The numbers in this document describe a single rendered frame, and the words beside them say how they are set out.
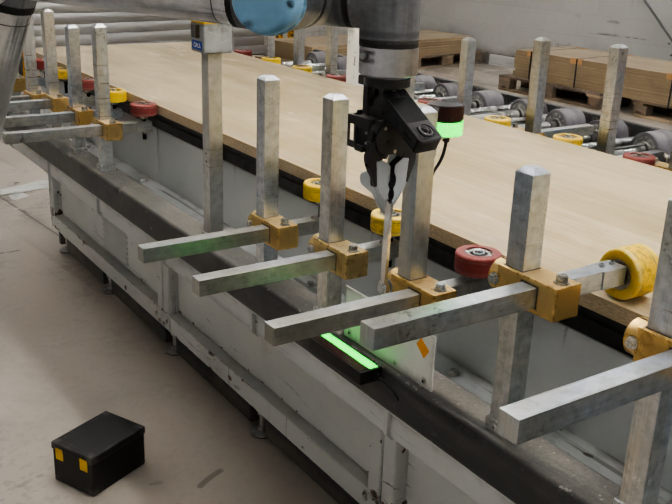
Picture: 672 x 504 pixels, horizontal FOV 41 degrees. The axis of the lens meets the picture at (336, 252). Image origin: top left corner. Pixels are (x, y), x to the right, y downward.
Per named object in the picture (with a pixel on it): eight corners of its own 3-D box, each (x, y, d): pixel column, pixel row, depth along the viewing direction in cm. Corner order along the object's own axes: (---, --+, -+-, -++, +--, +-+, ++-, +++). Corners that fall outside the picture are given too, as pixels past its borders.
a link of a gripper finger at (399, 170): (383, 202, 148) (386, 147, 145) (405, 212, 144) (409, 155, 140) (368, 205, 147) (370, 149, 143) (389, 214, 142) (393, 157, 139)
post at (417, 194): (403, 382, 157) (421, 108, 141) (391, 374, 160) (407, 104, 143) (418, 377, 159) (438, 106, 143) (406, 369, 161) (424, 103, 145)
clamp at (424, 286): (431, 324, 146) (433, 295, 144) (382, 296, 157) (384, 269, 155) (458, 317, 149) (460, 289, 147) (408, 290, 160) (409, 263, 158)
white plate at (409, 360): (429, 392, 149) (433, 338, 146) (342, 334, 170) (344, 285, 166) (432, 392, 150) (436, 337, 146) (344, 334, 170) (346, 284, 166)
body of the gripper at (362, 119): (383, 145, 147) (387, 70, 143) (416, 156, 140) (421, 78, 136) (344, 149, 143) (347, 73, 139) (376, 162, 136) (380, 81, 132)
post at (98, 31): (103, 185, 274) (94, 24, 258) (99, 183, 277) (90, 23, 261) (114, 184, 276) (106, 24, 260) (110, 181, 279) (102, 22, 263)
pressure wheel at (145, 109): (138, 135, 279) (137, 98, 276) (162, 137, 278) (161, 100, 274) (126, 140, 272) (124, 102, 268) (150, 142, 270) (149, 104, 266)
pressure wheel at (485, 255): (471, 323, 153) (477, 260, 149) (441, 307, 159) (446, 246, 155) (505, 314, 157) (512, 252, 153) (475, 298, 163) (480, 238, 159)
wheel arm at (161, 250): (144, 268, 174) (143, 247, 173) (137, 262, 177) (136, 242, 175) (332, 234, 197) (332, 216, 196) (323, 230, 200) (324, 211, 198)
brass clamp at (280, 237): (275, 251, 186) (275, 228, 184) (244, 233, 196) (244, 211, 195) (300, 247, 189) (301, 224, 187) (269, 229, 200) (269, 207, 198)
